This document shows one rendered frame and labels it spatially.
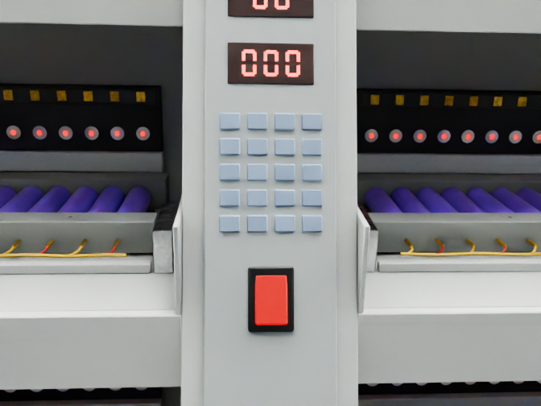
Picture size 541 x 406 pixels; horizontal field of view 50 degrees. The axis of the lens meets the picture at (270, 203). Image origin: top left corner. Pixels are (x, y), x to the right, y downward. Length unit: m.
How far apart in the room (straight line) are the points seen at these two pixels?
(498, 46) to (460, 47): 0.04
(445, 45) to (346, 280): 0.31
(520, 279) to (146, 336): 0.23
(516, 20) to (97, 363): 0.30
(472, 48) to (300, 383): 0.36
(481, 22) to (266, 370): 0.23
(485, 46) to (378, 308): 0.32
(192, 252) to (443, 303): 0.14
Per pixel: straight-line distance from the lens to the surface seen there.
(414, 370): 0.35
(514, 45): 0.59
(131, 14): 0.35
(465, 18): 0.37
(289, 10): 0.33
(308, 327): 0.31
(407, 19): 0.36
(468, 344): 0.35
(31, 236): 0.40
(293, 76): 0.32
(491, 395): 0.54
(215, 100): 0.31
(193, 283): 0.31
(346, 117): 0.32
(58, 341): 0.33
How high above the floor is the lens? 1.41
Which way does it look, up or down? 2 degrees up
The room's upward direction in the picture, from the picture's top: straight up
